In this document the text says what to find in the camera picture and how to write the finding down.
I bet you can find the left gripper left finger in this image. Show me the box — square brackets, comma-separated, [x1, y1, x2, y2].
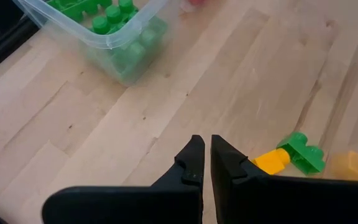
[42, 134, 206, 224]

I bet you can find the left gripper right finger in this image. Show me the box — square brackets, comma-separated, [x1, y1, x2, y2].
[210, 134, 358, 224]

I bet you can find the long green building block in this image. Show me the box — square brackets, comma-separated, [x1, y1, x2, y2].
[46, 0, 113, 23]

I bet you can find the yellow plastic building block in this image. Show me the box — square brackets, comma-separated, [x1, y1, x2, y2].
[252, 148, 291, 175]

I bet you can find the green plastic building block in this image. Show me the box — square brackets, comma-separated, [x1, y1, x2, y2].
[276, 131, 326, 176]

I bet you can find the long green four-stud block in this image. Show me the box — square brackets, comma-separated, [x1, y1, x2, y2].
[109, 17, 169, 85]
[91, 0, 139, 35]

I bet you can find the clear plastic bin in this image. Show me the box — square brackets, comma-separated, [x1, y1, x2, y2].
[169, 0, 220, 15]
[12, 0, 180, 87]

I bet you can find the yellow square four-stud block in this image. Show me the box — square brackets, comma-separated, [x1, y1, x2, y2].
[331, 151, 358, 183]

